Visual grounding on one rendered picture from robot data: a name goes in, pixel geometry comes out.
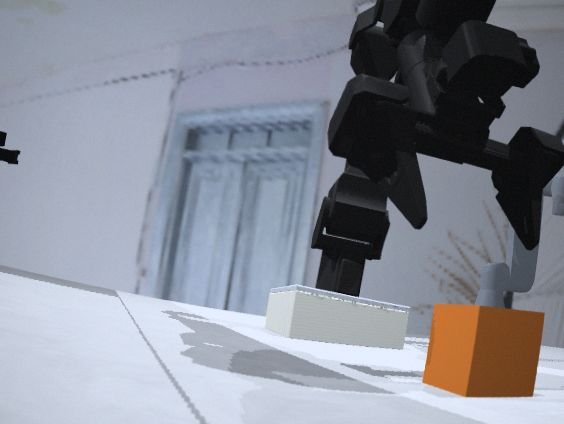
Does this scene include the orange cube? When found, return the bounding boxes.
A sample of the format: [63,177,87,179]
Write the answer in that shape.
[422,304,545,398]

